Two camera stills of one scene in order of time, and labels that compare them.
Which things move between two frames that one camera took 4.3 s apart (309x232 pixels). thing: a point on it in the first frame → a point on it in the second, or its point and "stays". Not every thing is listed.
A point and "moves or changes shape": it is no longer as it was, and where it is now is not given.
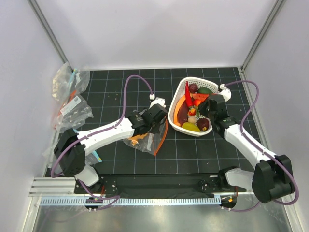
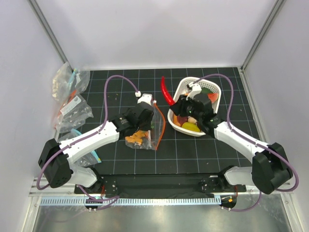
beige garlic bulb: [191, 119] stays
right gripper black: [201, 108] → [178, 108]
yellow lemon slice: [190, 126] stays
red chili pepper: [189, 100] moves or changes shape
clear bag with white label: [73, 114] stays
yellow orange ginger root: [134, 139] stays
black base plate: [159, 185] stays
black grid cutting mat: [115, 95] stays
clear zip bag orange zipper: [150, 142] moves or changes shape
